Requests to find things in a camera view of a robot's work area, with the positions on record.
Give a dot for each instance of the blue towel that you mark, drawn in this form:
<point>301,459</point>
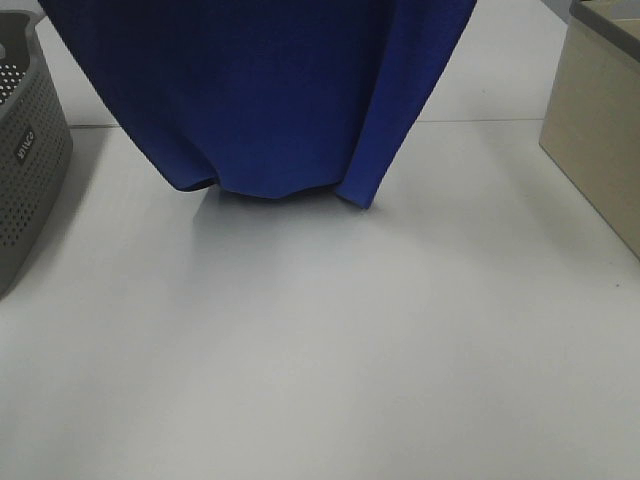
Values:
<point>265,98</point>

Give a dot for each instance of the beige storage box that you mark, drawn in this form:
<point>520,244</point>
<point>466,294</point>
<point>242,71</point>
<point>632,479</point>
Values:
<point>591,127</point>

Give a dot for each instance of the grey perforated plastic basket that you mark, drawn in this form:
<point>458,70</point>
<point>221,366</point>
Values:
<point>36,143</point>

